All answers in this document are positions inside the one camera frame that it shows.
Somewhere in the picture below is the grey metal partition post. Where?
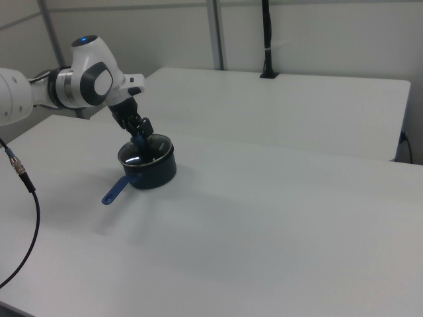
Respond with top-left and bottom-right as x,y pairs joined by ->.
36,0 -> 84,119
207,0 -> 229,71

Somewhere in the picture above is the glass lid with blue knob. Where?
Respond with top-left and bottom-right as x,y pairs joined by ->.
118,131 -> 174,167

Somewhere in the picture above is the black cable with metal connector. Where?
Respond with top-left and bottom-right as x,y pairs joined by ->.
0,136 -> 42,289

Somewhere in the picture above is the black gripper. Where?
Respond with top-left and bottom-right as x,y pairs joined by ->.
108,96 -> 155,137

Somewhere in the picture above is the thin black cable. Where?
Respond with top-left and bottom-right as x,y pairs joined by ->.
399,131 -> 414,164

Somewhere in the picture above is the dark blue saucepan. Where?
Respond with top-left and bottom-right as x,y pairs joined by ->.
101,138 -> 178,206

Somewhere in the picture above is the black camera stand pole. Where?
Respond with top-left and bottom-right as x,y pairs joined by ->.
259,0 -> 280,79

